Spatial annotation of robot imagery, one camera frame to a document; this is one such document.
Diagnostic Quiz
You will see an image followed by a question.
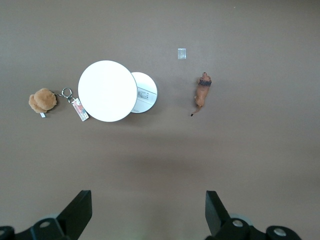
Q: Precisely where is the white round-head desk lamp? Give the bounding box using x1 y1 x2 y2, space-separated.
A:
77 59 159 123

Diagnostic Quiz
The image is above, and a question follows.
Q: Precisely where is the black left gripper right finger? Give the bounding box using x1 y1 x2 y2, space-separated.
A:
205 190 266 240

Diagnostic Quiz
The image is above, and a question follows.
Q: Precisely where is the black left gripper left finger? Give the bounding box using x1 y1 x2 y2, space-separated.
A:
14 189 93 240

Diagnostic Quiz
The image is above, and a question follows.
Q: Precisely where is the brown lion statue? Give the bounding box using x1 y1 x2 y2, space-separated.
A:
190 71 213 118

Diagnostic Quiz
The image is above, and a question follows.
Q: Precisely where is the brown plush keychain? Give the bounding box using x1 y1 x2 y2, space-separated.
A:
28 87 90 123

